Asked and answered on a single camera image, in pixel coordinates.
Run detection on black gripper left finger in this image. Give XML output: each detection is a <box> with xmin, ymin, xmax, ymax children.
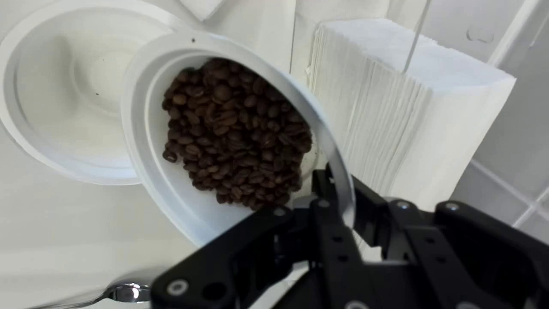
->
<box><xmin>149</xmin><ymin>169</ymin><xmax>374</xmax><ymax>309</ymax></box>

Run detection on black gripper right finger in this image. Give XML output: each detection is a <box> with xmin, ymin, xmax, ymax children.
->
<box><xmin>348</xmin><ymin>177</ymin><xmax>549</xmax><ymax>309</ymax></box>

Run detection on roasted coffee beans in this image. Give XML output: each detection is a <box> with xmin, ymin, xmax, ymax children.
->
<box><xmin>161</xmin><ymin>57</ymin><xmax>314</xmax><ymax>212</ymax></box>

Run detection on white foam bowl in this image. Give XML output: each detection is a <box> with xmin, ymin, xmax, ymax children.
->
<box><xmin>118</xmin><ymin>31</ymin><xmax>357</xmax><ymax>248</ymax></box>
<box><xmin>0</xmin><ymin>0</ymin><xmax>185</xmax><ymax>188</ymax></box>

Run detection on white napkin stack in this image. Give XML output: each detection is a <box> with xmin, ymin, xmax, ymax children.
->
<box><xmin>307</xmin><ymin>18</ymin><xmax>518</xmax><ymax>213</ymax></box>

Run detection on shiny metal spoon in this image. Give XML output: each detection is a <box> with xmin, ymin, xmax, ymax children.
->
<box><xmin>33</xmin><ymin>280</ymin><xmax>153</xmax><ymax>309</ymax></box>

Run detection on clear acrylic napkin holder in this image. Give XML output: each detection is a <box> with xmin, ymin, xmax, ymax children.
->
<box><xmin>285</xmin><ymin>0</ymin><xmax>436</xmax><ymax>76</ymax></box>

